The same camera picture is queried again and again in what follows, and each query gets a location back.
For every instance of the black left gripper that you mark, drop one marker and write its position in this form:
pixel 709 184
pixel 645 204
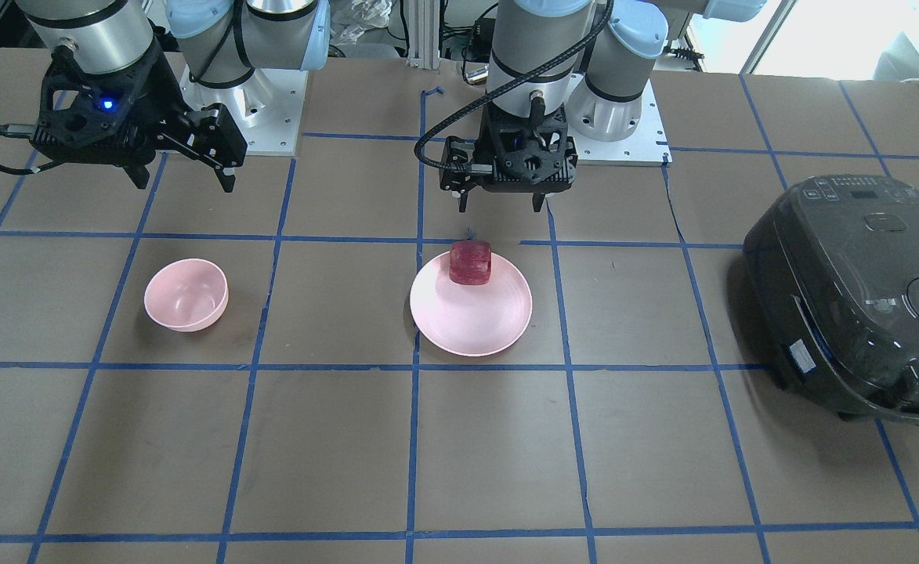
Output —
pixel 456 171

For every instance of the aluminium frame post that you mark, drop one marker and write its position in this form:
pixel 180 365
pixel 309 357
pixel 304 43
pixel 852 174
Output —
pixel 423 33

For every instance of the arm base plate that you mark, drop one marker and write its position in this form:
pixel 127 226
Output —
pixel 631 145
pixel 267 107

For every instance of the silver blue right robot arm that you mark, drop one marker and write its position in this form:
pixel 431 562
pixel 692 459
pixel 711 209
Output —
pixel 222 42

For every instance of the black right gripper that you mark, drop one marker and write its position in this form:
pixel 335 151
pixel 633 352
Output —
pixel 155 95

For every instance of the pink bowl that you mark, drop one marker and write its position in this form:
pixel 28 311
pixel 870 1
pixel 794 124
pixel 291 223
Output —
pixel 187 295

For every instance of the red apple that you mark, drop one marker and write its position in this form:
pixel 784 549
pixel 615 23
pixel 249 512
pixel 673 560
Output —
pixel 470 262

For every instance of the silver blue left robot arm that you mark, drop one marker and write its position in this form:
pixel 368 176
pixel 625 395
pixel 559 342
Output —
pixel 559 72

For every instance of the pink plate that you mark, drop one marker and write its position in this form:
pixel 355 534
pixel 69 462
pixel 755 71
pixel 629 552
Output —
pixel 471 320

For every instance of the dark grey rice cooker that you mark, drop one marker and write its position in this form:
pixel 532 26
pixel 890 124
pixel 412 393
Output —
pixel 834 265

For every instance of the silver metal connector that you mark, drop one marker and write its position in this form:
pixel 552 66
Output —
pixel 476 75

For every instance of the black power adapter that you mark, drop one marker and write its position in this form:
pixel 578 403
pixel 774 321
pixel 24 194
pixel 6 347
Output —
pixel 480 40

